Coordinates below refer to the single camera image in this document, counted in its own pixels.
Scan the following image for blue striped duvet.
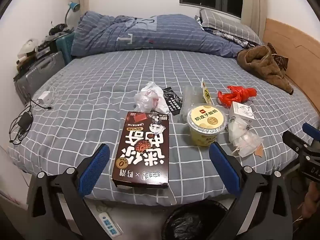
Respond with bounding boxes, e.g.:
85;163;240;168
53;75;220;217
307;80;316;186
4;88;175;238
71;11;244;58

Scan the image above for white charger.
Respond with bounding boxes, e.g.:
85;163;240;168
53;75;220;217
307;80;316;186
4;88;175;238
37;92;52;103

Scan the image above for teal suitcase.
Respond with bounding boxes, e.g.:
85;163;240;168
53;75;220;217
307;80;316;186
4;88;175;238
56;32;75;64

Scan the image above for black power adapter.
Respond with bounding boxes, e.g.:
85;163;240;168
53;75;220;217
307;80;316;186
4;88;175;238
17;112;33;133

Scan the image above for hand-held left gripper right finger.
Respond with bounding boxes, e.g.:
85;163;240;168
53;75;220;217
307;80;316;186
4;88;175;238
209;142;293;240

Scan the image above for brown fleece garment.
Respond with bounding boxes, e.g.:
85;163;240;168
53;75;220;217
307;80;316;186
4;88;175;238
236;42;294;95

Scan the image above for black sachet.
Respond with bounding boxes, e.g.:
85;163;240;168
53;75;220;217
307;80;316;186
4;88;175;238
162;87;184;117

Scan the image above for black headphones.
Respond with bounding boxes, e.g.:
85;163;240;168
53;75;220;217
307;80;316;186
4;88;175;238
49;24;68;35

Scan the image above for clear plastic bag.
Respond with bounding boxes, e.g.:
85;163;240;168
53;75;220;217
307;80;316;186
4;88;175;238
134;82;170;114

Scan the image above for dark patterned blanket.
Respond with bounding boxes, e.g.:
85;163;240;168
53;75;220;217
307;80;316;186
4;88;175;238
200;27;252;48

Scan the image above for clear bubble wrap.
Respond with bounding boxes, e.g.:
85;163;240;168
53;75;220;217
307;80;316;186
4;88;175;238
175;85;203;123

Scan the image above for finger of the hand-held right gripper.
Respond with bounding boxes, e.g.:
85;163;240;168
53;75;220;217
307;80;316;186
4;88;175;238
302;123;320;137
282;131;314;154

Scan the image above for red plastic bag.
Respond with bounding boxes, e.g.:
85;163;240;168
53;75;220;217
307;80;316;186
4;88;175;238
217;85;257;109

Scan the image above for yellow yogurt cup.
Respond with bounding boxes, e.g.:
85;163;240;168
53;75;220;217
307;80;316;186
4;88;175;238
187;103;228;147

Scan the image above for small white box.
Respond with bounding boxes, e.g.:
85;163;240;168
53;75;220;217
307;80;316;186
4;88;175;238
229;102;255;125

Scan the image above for clear packaged face masks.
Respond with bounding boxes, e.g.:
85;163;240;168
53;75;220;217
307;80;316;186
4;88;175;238
227;119;264;158

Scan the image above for brown snack box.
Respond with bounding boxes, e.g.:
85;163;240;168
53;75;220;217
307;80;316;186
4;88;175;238
111;111;170;189

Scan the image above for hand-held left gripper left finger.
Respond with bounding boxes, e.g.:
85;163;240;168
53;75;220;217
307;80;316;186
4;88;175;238
27;143;118;240

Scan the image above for grey checked pillow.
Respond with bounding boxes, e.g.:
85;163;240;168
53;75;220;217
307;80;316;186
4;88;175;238
200;9;262;43

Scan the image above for grey suitcase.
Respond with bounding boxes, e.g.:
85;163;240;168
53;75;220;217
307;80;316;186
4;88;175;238
14;51;67;105

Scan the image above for person's right hand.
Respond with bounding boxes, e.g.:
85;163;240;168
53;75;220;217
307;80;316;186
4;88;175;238
301;181;320;222

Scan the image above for wooden headboard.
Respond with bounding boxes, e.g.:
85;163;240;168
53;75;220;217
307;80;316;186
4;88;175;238
262;17;320;110

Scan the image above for black cable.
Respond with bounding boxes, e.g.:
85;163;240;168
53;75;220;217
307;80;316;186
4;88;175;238
9;97;53;145

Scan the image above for white cap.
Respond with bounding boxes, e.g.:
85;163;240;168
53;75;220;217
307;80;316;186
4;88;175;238
20;39;38;55

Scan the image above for yellow packet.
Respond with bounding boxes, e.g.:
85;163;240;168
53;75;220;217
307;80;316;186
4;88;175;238
199;78;215;105

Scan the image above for black trash bin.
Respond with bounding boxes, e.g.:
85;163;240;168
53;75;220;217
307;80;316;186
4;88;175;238
166;200;235;240

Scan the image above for blue desk lamp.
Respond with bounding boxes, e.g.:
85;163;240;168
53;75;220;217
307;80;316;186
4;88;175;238
64;1;80;27

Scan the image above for white power strip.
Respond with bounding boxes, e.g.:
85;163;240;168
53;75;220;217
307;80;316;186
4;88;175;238
96;211;123;238

